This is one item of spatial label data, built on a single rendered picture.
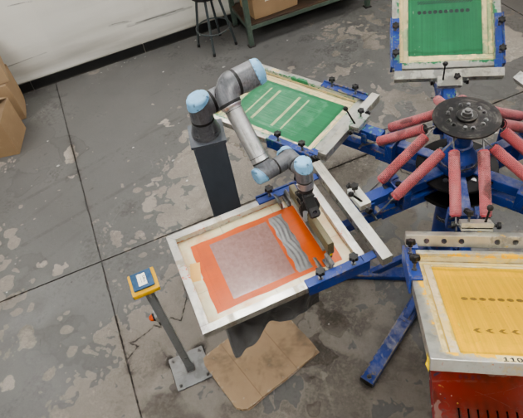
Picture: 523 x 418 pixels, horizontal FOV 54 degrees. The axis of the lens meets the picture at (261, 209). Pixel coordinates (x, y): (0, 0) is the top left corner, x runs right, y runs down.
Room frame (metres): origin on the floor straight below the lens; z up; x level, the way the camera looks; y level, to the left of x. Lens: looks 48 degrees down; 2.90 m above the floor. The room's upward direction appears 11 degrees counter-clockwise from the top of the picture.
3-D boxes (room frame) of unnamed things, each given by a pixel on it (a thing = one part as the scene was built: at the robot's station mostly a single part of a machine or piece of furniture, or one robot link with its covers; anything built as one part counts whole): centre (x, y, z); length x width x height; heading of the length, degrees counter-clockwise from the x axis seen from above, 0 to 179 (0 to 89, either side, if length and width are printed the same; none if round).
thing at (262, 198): (1.80, -0.13, 0.98); 0.30 x 0.05 x 0.07; 104
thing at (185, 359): (1.44, 0.61, 0.48); 0.22 x 0.22 x 0.96; 14
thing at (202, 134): (2.12, 0.20, 1.25); 0.15 x 0.15 x 0.10
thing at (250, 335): (1.25, 0.03, 0.74); 0.46 x 0.04 x 0.42; 104
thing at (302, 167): (1.55, -0.21, 1.35); 0.09 x 0.08 x 0.11; 25
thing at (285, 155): (1.63, -0.15, 1.35); 0.11 x 0.11 x 0.08; 25
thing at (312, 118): (2.38, -0.36, 1.05); 1.08 x 0.61 x 0.23; 44
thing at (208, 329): (1.47, 0.03, 0.97); 0.79 x 0.58 x 0.04; 104
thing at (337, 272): (1.26, -0.27, 0.98); 0.30 x 0.05 x 0.07; 104
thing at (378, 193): (1.61, -0.51, 1.02); 0.17 x 0.06 x 0.05; 104
